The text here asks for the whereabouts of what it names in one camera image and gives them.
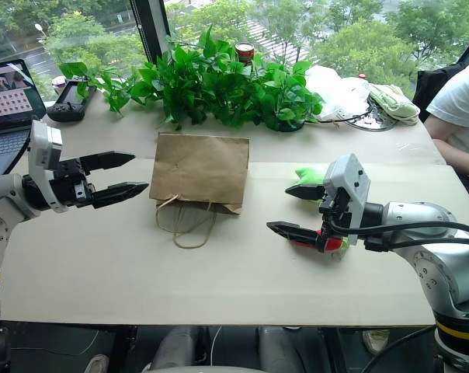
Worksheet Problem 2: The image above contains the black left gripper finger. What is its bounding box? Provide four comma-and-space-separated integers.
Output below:
79, 151, 137, 174
90, 181, 150, 210

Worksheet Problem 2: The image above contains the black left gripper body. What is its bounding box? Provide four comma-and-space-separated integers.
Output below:
49, 157, 96, 211

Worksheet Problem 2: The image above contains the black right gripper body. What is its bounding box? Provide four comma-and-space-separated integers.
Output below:
314, 186, 354, 254

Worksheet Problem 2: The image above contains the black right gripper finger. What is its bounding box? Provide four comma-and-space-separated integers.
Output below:
266, 221, 322, 250
284, 184, 327, 203

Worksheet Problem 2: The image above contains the white plastic bag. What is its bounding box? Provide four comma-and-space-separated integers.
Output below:
303, 64, 372, 120

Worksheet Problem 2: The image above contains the red toy object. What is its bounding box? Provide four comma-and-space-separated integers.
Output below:
290, 235, 351, 260

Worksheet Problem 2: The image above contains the black handheld remote controller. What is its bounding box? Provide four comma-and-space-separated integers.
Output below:
46, 78, 98, 124

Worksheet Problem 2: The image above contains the purple lidded cup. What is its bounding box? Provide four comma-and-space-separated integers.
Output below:
51, 75, 68, 96

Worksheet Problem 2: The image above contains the open laptop computer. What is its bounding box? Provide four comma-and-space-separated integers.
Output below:
0, 58, 47, 178

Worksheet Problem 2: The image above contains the pale green folded cloth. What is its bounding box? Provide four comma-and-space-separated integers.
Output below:
367, 82, 422, 127

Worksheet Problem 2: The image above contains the green leafy artificial plant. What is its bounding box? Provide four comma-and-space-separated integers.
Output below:
58, 24, 325, 134

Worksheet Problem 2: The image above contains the white sneaker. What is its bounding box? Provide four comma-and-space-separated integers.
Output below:
83, 353, 110, 373
361, 329, 391, 355

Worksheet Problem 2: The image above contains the black backpack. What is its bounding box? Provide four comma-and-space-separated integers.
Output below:
412, 63, 465, 124

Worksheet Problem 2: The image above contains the red tin can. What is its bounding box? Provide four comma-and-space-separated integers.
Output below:
234, 41, 256, 66

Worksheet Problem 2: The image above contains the person in white shirt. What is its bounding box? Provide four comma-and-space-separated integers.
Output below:
423, 57, 469, 188

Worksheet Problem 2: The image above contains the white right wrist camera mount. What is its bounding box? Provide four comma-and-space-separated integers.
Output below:
322, 152, 372, 246

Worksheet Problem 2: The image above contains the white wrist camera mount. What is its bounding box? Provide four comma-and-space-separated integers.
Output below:
322, 152, 372, 246
27, 120, 71, 213

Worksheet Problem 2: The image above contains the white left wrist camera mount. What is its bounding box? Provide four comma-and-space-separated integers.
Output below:
27, 120, 71, 213

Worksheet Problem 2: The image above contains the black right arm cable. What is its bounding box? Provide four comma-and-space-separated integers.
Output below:
327, 218, 469, 253

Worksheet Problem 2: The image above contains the brown paper bag with handles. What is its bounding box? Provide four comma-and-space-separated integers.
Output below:
148, 131, 252, 250

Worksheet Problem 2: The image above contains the round metal cable grommet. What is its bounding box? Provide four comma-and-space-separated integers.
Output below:
343, 96, 399, 132

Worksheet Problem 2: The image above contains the thin white cable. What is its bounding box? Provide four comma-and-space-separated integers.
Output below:
207, 325, 224, 367

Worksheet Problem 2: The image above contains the black window frame post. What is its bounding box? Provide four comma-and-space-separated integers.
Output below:
128, 0, 172, 68

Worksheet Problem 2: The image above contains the black floor cable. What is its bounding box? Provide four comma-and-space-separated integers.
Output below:
360, 324, 438, 373

